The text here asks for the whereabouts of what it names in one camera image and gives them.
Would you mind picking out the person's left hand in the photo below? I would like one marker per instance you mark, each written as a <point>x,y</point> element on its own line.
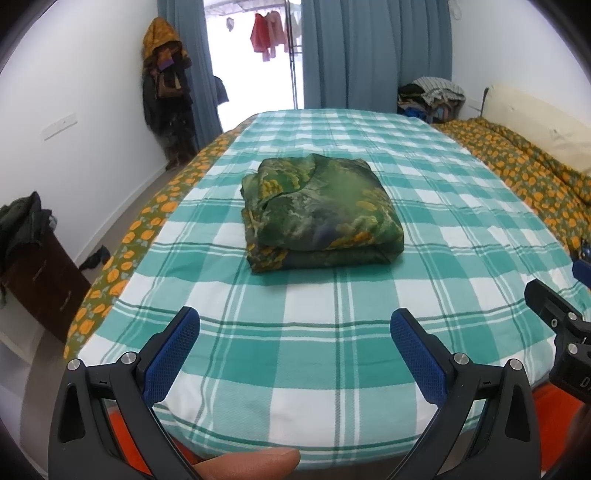
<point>249,464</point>

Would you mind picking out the clothes hanging on rack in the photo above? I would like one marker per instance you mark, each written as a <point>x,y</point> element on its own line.
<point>166,101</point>

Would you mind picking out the orange floral bed sheet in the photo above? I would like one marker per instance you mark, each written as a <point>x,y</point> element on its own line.
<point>138,235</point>

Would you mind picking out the small grey hanging garment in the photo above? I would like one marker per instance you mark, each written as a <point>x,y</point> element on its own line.
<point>230,24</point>

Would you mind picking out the orange floral quilt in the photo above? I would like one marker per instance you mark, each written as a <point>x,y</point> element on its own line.
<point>517,157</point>

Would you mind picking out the black item on floor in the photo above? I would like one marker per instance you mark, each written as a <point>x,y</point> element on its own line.
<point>96,258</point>

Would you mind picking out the teal white checked blanket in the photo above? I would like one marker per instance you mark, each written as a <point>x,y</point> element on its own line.
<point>286,332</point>

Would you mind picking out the white wall plate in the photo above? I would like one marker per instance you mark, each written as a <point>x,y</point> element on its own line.
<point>59,125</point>

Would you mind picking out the pink red hanging clothes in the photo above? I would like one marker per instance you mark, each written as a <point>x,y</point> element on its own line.
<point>268,32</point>

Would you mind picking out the dark hanging garment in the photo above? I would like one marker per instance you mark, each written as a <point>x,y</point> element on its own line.
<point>221,90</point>

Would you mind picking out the dark brown wooden cabinet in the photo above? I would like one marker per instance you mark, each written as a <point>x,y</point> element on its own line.
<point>51,281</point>

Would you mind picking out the pile of folded clothes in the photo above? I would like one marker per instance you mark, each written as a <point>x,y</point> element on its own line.
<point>431,97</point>

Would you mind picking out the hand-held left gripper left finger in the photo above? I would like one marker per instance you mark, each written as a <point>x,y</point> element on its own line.
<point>173,350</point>

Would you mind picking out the blue-grey narrow curtain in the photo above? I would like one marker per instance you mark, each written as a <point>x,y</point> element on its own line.
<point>194,69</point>

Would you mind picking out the green patterned padded jacket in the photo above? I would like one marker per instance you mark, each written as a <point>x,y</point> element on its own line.
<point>323,217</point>

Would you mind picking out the orange cloth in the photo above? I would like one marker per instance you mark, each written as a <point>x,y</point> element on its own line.
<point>556,424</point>

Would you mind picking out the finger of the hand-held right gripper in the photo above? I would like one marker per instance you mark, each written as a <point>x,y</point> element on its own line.
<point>582,270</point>
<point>545,302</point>

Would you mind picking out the cream headboard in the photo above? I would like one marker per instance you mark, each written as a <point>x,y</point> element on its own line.
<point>531,115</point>

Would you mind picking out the blue-grey wide curtain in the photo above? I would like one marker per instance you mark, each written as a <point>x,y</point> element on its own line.
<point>369,50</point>

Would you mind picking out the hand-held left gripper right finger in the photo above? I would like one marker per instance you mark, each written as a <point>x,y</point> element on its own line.
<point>415,350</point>

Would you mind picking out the dark clothes on cabinet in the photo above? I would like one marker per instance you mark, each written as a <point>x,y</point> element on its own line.
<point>21,226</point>

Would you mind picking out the dark small object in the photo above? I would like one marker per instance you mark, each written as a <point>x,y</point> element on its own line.
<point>582,250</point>

